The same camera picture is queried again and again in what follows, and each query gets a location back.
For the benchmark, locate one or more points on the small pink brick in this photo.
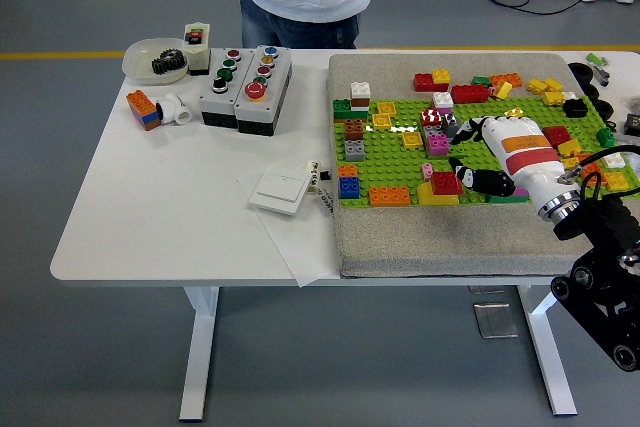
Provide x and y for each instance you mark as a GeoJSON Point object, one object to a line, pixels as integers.
{"type": "Point", "coordinates": [427, 171]}
{"type": "Point", "coordinates": [494, 91]}

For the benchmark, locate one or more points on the red slope brick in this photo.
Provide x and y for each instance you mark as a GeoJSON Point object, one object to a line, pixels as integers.
{"type": "Point", "coordinates": [446, 183]}

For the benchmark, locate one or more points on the grey emergency-stop control box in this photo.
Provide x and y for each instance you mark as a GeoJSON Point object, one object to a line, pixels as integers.
{"type": "Point", "coordinates": [262, 109]}

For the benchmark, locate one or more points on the white wall switch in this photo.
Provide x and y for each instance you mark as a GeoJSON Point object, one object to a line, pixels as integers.
{"type": "Point", "coordinates": [277, 192]}

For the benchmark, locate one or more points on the white labelled tube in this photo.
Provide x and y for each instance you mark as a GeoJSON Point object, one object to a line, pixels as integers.
{"type": "Point", "coordinates": [325, 203]}

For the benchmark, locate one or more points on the small green piece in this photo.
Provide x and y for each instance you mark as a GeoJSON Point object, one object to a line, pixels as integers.
{"type": "Point", "coordinates": [481, 81]}

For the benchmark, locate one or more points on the light grey brick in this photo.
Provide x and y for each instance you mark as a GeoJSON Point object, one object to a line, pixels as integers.
{"type": "Point", "coordinates": [430, 132]}
{"type": "Point", "coordinates": [355, 149]}

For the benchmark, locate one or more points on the dark green long brick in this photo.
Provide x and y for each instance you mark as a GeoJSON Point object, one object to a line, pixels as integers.
{"type": "Point", "coordinates": [505, 199]}

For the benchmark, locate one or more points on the small orange brick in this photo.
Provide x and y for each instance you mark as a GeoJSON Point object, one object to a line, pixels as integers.
{"type": "Point", "coordinates": [348, 170]}

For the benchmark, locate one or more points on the black metal gear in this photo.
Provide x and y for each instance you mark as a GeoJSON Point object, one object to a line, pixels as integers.
{"type": "Point", "coordinates": [169, 64]}

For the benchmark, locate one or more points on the small black clip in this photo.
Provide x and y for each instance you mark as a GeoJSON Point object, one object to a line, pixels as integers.
{"type": "Point", "coordinates": [325, 176]}

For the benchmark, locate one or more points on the white labelled cylinder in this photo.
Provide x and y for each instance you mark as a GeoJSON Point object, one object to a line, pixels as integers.
{"type": "Point", "coordinates": [313, 169]}

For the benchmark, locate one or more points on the large yellow curved brick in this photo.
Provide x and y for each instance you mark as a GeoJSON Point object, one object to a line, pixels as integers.
{"type": "Point", "coordinates": [425, 197]}

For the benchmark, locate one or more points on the grey metal tool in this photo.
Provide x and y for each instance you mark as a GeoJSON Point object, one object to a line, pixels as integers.
{"type": "Point", "coordinates": [601, 76]}

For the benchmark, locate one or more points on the flat yellow square brick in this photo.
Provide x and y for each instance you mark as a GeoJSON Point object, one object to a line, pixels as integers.
{"type": "Point", "coordinates": [413, 139]}
{"type": "Point", "coordinates": [387, 108]}
{"type": "Point", "coordinates": [382, 121]}

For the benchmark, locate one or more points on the dark grey slope brick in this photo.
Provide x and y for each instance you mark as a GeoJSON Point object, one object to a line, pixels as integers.
{"type": "Point", "coordinates": [447, 129]}

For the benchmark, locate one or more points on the small metal floor plate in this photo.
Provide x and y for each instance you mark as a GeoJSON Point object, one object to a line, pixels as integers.
{"type": "Point", "coordinates": [487, 289]}

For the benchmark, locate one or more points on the small dark green brick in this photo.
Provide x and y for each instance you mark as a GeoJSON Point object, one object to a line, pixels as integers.
{"type": "Point", "coordinates": [606, 138]}

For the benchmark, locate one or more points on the white plastic bowl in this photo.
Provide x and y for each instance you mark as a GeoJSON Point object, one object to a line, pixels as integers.
{"type": "Point", "coordinates": [137, 59]}

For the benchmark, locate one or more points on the small white brick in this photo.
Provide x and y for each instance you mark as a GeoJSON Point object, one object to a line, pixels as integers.
{"type": "Point", "coordinates": [571, 95]}

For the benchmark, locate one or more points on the small green tool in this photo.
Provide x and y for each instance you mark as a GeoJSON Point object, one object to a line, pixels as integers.
{"type": "Point", "coordinates": [592, 57]}

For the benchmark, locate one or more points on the small yellow brick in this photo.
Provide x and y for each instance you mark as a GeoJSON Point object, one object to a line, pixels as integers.
{"type": "Point", "coordinates": [554, 85]}
{"type": "Point", "coordinates": [512, 113]}
{"type": "Point", "coordinates": [553, 98]}
{"type": "Point", "coordinates": [570, 162]}
{"type": "Point", "coordinates": [503, 90]}
{"type": "Point", "coordinates": [570, 148]}
{"type": "Point", "coordinates": [536, 85]}

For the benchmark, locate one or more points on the long red brick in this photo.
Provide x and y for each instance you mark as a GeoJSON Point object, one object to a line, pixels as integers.
{"type": "Point", "coordinates": [470, 94]}

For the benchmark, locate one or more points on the green baseplate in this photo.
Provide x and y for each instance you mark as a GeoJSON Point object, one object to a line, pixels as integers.
{"type": "Point", "coordinates": [390, 162]}

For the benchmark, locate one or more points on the translucent plastic sheet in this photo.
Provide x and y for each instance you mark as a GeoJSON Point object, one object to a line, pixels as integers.
{"type": "Point", "coordinates": [300, 247]}

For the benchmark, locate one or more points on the black box with yellow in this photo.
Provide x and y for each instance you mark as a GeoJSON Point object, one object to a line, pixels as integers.
{"type": "Point", "coordinates": [632, 124]}

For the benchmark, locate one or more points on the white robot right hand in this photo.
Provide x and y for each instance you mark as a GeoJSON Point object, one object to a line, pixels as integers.
{"type": "Point", "coordinates": [525, 152]}

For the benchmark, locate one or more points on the white and brown brick stack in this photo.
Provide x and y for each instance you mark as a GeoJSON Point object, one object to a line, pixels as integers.
{"type": "Point", "coordinates": [361, 89]}

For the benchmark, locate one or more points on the white pipe tee fitting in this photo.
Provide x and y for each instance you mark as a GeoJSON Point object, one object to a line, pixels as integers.
{"type": "Point", "coordinates": [175, 107]}

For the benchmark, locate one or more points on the dark green flat plate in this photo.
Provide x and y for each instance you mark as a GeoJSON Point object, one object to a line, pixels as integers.
{"type": "Point", "coordinates": [457, 152]}

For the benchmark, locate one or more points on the white table leg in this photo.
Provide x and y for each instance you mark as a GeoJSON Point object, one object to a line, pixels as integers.
{"type": "Point", "coordinates": [200, 347]}
{"type": "Point", "coordinates": [560, 387]}

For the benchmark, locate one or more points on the long orange brick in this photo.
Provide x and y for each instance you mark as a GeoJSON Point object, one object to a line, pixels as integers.
{"type": "Point", "coordinates": [507, 80]}
{"type": "Point", "coordinates": [592, 166]}
{"type": "Point", "coordinates": [390, 195]}

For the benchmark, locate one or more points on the orange purple blue brick stack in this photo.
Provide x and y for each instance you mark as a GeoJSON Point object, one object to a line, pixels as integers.
{"type": "Point", "coordinates": [142, 107]}

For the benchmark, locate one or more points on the white red-green switch box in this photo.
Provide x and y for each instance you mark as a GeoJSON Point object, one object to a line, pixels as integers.
{"type": "Point", "coordinates": [197, 54]}

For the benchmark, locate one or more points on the grey foam mat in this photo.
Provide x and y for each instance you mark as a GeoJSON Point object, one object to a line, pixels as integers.
{"type": "Point", "coordinates": [390, 247]}

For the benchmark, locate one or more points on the clear plastic bag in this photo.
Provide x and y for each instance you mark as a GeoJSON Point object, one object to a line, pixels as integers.
{"type": "Point", "coordinates": [634, 164]}

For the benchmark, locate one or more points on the black brick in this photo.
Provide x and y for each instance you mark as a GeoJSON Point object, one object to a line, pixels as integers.
{"type": "Point", "coordinates": [575, 108]}

